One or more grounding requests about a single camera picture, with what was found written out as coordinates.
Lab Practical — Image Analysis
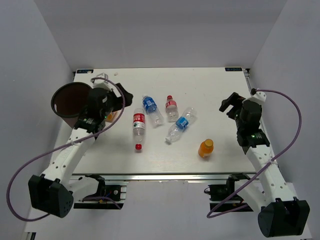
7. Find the orange juice bottle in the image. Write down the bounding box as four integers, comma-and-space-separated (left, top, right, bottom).
105, 111, 118, 123
198, 139, 214, 158

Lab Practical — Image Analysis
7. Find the tall red label bottle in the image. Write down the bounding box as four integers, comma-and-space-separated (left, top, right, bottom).
132, 108, 146, 152

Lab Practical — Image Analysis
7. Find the dark blue label bottle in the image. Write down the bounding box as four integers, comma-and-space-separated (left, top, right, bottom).
142, 95, 164, 128

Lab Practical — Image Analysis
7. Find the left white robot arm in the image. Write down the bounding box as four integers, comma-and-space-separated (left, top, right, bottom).
28, 78, 133, 218

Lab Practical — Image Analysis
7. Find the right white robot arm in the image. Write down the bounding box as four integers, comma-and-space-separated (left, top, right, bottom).
219, 90, 310, 238

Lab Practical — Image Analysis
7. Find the brown round bin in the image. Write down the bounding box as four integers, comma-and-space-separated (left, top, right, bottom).
50, 82, 92, 128

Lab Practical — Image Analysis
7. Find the right blue table sticker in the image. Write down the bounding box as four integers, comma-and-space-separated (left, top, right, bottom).
224, 67, 243, 72

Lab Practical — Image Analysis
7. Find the blue table sticker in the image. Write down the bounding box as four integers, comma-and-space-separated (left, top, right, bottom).
224, 67, 243, 72
76, 69, 94, 74

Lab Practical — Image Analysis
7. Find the left blue table sticker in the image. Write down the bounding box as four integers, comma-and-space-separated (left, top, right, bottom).
76, 69, 94, 74

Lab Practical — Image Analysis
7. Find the crushed light blue label bottle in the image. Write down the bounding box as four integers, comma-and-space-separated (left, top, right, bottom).
165, 107, 197, 144

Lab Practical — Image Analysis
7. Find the small red label bottle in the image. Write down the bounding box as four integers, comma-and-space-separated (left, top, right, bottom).
165, 95, 179, 122

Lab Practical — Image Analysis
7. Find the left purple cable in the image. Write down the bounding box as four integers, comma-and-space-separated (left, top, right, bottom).
6, 76, 127, 222

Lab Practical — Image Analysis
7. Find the purple cable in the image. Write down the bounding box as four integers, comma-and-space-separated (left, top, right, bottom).
206, 88, 303, 219
6, 76, 127, 222

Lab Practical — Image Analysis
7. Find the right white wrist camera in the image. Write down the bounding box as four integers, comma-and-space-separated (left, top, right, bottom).
248, 88, 267, 105

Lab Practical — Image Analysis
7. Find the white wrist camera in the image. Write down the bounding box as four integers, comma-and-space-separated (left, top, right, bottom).
90, 72, 112, 91
248, 88, 267, 105

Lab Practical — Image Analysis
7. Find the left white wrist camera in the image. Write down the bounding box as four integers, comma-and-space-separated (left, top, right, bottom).
90, 72, 112, 91

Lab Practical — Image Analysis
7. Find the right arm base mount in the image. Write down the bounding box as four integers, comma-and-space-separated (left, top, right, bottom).
203, 173, 253, 213

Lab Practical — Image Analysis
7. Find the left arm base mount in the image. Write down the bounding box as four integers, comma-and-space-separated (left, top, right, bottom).
73, 174, 128, 210

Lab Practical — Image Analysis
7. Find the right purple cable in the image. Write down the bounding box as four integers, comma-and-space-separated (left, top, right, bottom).
206, 88, 303, 219

